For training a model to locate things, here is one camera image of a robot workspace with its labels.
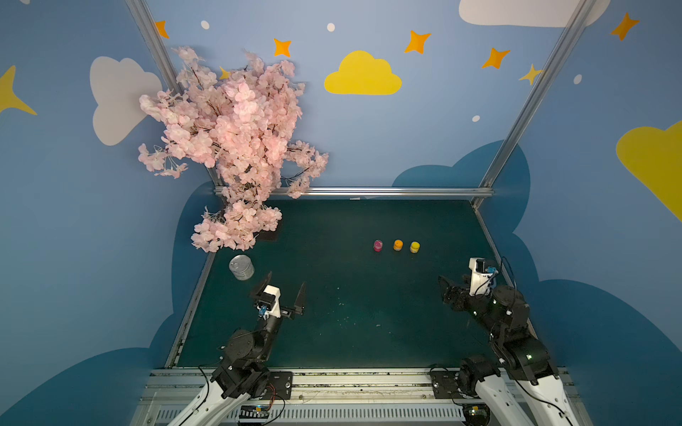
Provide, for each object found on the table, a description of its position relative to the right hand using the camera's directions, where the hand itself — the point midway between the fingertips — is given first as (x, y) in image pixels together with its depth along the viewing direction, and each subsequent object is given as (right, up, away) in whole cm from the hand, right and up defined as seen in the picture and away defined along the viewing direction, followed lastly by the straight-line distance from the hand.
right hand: (457, 274), depth 73 cm
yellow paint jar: (-3, +5, +31) cm, 32 cm away
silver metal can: (-68, -1, +20) cm, 71 cm away
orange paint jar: (-10, +6, +31) cm, 33 cm away
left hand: (-48, 0, -3) cm, 48 cm away
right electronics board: (+5, -39, 0) cm, 40 cm away
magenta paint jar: (-18, +6, +31) cm, 37 cm away
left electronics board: (-57, -39, 0) cm, 69 cm away
